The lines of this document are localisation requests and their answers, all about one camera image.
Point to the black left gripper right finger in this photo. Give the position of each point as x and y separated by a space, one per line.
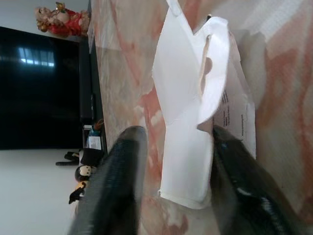
247 186

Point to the black tv cabinet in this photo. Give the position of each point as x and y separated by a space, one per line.
94 93

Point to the white paper card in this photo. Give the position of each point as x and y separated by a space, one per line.
94 142

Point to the red and gold figurine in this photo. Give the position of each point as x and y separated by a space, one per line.
61 22

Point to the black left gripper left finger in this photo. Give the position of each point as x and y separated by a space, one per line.
111 181

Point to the black and white penguin plush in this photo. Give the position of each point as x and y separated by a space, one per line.
77 191

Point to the black flat television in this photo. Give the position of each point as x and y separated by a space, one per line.
36 88

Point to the round-headed plush doll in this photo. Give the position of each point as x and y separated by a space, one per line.
85 171

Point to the white cardboard box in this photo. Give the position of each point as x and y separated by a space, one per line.
188 102

